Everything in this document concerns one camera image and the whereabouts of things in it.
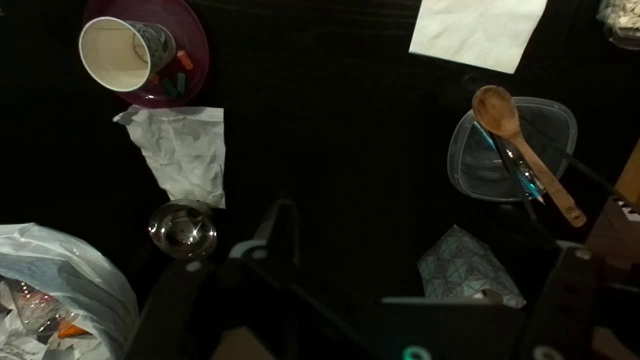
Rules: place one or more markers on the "wooden spoon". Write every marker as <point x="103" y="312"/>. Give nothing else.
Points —
<point x="496" y="111"/>

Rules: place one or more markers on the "crumpled white napkin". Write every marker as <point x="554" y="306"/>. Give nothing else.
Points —
<point x="187" y="152"/>

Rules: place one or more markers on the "teal plastic utensil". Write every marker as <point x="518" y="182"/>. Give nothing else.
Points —
<point x="532" y="190"/>

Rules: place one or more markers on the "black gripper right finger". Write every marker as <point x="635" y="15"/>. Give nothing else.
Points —
<point x="566" y="300"/>

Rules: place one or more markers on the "black metal tongs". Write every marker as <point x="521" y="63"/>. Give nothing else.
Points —
<point x="516" y="163"/>

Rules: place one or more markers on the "purple plate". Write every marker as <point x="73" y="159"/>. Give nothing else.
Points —
<point x="192" y="33"/>

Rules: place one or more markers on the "small orange piece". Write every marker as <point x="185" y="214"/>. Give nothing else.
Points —
<point x="185" y="61"/>

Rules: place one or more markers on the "white flat napkin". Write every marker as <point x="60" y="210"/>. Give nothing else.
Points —
<point x="473" y="30"/>

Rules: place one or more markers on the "clear plastic bag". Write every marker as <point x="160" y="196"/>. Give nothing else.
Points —
<point x="622" y="20"/>

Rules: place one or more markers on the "white paper cup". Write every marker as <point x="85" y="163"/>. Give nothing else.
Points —
<point x="112" y="52"/>

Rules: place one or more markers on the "clear plastic food container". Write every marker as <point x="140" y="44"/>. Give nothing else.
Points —
<point x="553" y="132"/>

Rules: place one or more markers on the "small teal piece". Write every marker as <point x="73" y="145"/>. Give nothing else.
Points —
<point x="177" y="84"/>

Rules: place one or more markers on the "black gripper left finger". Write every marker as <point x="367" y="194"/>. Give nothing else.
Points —
<point x="172" y="300"/>

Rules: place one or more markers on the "trash bin with white bag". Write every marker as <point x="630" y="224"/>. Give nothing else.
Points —
<point x="67" y="272"/>

